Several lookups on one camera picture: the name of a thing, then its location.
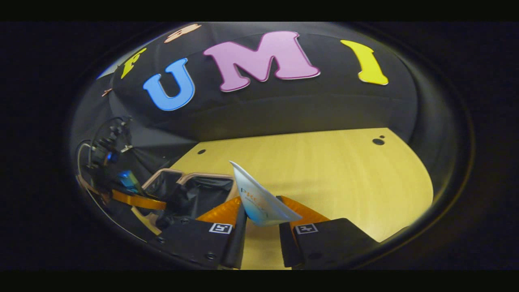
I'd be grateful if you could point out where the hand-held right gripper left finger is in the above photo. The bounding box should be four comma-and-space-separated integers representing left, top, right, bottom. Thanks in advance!
148, 196, 248, 269

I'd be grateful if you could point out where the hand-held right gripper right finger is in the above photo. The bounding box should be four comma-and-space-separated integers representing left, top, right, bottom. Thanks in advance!
277, 195, 380, 268

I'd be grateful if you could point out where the blue green cosmetic bottle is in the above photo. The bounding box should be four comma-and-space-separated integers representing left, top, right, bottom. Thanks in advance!
119, 170, 141, 193

